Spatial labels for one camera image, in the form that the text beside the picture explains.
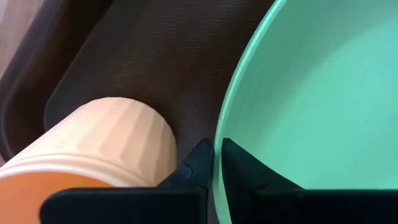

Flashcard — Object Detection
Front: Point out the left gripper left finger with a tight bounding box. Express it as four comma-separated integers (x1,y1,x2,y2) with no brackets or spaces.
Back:
39,138,214,224

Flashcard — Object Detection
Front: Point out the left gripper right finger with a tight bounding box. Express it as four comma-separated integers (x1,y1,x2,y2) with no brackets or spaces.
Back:
221,138,398,224

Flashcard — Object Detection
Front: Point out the orange ribbed cup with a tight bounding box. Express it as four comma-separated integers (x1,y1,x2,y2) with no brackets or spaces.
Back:
0,96,178,224

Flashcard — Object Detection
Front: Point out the green plate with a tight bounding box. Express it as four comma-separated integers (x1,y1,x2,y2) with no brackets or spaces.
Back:
212,0,398,224

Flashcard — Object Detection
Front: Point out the brown plastic tray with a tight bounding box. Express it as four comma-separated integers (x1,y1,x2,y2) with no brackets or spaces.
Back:
0,0,280,224

